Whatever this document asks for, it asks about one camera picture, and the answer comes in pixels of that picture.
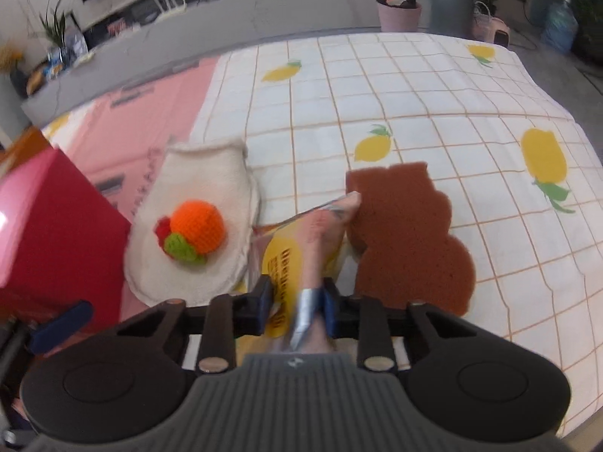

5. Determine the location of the silver yellow snack packet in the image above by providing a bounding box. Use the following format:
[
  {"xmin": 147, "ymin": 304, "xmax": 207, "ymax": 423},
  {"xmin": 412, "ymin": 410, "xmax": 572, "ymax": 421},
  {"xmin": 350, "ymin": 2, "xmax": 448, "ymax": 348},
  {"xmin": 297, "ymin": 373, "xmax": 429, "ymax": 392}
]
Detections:
[{"xmin": 249, "ymin": 191, "xmax": 362, "ymax": 353}]

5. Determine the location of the red Wonderlab box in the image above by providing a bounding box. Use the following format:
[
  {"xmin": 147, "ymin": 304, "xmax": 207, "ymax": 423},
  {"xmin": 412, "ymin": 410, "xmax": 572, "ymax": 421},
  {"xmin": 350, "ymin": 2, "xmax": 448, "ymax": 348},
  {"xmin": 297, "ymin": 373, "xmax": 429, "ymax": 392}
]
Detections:
[{"xmin": 1, "ymin": 148, "xmax": 131, "ymax": 331}]

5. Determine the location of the brown cat-shaped sponge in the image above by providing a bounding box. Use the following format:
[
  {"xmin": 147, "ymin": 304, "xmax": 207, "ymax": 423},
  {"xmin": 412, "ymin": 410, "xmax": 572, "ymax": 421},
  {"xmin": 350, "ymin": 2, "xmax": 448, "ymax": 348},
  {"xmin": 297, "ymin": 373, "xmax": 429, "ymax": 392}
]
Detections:
[{"xmin": 346, "ymin": 162, "xmax": 476, "ymax": 316}]

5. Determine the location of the cream knitted cloth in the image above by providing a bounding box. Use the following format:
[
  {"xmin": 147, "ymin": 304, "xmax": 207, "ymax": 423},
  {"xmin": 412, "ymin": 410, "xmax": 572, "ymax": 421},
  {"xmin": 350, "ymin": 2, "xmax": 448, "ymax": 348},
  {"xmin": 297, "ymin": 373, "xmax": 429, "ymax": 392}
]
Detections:
[{"xmin": 125, "ymin": 138, "xmax": 260, "ymax": 306}]

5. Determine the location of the orange crochet fruit toy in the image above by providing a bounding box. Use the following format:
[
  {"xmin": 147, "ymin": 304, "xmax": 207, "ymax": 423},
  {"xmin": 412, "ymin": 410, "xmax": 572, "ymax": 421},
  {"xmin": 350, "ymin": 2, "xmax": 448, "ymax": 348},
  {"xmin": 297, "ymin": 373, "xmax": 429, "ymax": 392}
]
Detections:
[{"xmin": 153, "ymin": 199, "xmax": 227, "ymax": 265}]

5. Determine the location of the pink mat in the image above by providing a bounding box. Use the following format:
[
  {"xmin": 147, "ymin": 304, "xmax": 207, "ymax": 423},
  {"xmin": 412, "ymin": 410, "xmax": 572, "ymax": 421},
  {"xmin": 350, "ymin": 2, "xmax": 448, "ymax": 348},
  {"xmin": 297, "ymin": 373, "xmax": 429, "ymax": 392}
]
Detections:
[{"xmin": 66, "ymin": 58, "xmax": 218, "ymax": 220}]

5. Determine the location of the orange-rimmed white storage box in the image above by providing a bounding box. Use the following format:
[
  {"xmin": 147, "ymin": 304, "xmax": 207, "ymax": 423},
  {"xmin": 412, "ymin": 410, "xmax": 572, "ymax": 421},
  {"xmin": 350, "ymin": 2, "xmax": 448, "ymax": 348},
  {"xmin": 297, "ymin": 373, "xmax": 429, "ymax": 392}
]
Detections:
[{"xmin": 1, "ymin": 127, "xmax": 51, "ymax": 170}]

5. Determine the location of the lemon-print checkered tablecloth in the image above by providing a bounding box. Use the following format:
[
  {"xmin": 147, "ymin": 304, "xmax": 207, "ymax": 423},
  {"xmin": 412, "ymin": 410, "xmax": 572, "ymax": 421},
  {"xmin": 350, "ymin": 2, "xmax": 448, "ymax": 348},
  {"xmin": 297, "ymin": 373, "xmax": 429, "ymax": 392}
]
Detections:
[{"xmin": 44, "ymin": 33, "xmax": 602, "ymax": 434}]

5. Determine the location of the grey TV console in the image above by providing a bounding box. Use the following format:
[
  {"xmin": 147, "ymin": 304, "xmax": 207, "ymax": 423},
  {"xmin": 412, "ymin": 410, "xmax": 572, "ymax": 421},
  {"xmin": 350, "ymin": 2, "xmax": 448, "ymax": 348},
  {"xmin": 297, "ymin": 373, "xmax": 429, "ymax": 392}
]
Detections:
[{"xmin": 20, "ymin": 0, "xmax": 435, "ymax": 127}]

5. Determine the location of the green potted plant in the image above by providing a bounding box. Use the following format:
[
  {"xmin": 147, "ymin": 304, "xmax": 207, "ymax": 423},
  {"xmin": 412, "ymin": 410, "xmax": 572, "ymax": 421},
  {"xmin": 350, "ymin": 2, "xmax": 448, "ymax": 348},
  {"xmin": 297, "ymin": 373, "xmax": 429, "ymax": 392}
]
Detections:
[{"xmin": 38, "ymin": 0, "xmax": 89, "ymax": 69}]

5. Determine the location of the pink waste bin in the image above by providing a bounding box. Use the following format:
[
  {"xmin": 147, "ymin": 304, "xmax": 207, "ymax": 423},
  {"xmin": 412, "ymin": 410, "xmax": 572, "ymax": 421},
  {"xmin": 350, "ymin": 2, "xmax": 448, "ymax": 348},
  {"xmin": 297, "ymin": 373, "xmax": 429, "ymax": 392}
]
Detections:
[{"xmin": 376, "ymin": 0, "xmax": 422, "ymax": 33}]

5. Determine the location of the white wifi router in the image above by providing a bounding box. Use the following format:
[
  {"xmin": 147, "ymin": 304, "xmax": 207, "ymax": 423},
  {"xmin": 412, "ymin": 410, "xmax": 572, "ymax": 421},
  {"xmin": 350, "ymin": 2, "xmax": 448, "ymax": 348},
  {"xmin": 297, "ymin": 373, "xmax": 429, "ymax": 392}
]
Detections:
[{"xmin": 153, "ymin": 0, "xmax": 187, "ymax": 18}]

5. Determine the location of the grey-blue cylindrical bin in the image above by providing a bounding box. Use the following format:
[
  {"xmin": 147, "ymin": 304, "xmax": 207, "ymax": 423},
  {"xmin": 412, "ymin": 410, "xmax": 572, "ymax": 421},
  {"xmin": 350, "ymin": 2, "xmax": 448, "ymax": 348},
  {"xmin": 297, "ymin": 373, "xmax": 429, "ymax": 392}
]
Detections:
[{"xmin": 428, "ymin": 0, "xmax": 474, "ymax": 38}]

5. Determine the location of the blue water bottle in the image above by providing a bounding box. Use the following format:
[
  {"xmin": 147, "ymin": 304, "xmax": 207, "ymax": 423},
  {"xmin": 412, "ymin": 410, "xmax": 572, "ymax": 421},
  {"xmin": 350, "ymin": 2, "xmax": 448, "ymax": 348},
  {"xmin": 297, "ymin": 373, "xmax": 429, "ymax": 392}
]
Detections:
[{"xmin": 541, "ymin": 0, "xmax": 579, "ymax": 55}]

